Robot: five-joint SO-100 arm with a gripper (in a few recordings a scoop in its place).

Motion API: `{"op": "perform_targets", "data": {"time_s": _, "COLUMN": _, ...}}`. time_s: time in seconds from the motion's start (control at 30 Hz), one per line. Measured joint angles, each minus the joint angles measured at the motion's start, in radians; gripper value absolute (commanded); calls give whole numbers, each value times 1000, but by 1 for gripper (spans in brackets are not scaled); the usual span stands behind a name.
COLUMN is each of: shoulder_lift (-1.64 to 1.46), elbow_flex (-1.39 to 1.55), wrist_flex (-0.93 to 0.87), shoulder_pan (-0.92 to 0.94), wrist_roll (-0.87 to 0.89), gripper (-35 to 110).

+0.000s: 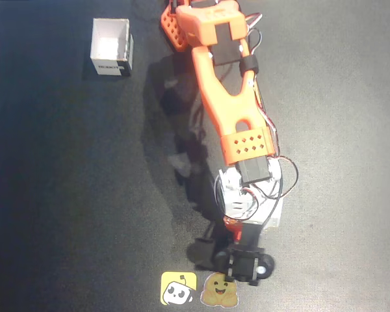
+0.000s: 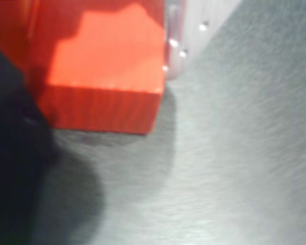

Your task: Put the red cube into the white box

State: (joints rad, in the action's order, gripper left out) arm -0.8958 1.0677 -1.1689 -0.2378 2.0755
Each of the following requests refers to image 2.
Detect dark grey table mat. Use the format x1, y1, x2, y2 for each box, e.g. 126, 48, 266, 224
0, 0, 306, 245

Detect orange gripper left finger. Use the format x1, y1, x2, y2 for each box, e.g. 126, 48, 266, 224
0, 0, 39, 56

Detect red cube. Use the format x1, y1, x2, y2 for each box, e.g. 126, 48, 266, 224
28, 0, 167, 135

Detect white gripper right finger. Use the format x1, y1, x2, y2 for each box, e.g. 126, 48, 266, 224
164, 0, 243, 80

